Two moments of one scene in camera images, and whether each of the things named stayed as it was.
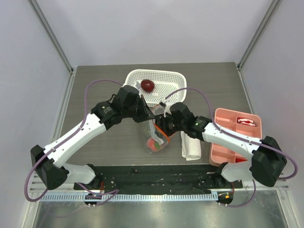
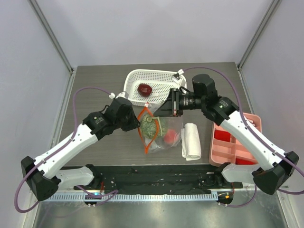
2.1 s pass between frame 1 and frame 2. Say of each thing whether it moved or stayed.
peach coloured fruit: moved
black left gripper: moved
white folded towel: stayed
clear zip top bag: moved
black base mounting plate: stayed
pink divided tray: stayed
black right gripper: moved
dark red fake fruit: moved
